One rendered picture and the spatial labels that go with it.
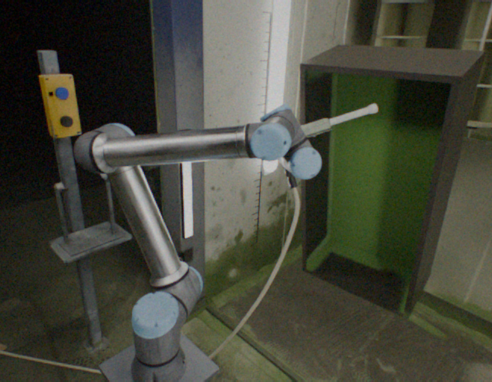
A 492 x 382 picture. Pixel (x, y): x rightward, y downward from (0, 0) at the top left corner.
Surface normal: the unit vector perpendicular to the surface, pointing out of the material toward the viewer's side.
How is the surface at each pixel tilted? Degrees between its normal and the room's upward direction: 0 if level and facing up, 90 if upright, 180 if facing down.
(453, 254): 57
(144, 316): 5
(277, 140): 89
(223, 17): 90
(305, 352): 0
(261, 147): 89
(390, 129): 102
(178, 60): 90
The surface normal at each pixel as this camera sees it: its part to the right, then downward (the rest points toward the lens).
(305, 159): 0.11, 0.28
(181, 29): 0.71, 0.31
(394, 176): -0.62, 0.47
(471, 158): -0.57, -0.28
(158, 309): 0.01, -0.88
